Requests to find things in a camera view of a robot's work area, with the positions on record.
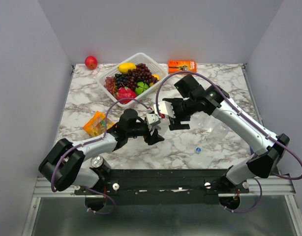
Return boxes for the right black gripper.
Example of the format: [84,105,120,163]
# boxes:
[167,97,197,131]

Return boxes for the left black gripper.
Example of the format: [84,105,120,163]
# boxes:
[126,122,164,145]

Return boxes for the clear plastic bottle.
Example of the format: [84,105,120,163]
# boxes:
[207,123,230,143]
[197,116,211,129]

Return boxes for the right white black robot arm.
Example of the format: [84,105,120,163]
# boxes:
[164,72,290,193]

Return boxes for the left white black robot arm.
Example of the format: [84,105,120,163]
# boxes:
[38,109,164,194]

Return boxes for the green toy fruit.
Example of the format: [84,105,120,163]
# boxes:
[135,82,149,95]

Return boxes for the small yellow lemon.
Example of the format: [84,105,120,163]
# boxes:
[149,74,160,87]

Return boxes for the red dragon fruit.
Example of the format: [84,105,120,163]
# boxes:
[115,87,137,100]

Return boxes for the orange razor box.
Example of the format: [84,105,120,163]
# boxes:
[168,60,197,74]

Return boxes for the dark purple grape bunch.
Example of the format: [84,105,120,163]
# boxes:
[114,63,154,90]

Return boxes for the orange snack bag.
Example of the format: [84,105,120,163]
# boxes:
[83,111,114,137]

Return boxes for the silver can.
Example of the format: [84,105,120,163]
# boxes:
[91,155,111,174]

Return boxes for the red grape bunch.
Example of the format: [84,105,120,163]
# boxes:
[104,77,117,95]

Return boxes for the yellow mango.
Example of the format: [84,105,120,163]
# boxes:
[118,62,136,74]

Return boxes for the red apple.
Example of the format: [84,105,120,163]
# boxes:
[85,56,98,70]

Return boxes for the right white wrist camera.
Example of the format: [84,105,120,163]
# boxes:
[153,101,175,118]

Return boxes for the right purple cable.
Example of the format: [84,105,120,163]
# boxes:
[155,70,302,213]

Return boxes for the purple cable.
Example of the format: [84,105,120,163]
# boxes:
[50,97,153,192]
[155,70,302,213]

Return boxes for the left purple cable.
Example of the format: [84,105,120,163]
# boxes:
[50,97,153,192]

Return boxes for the black mounting rail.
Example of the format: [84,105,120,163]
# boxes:
[72,168,252,206]

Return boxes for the aluminium frame rail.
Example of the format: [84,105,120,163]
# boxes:
[33,176,296,198]

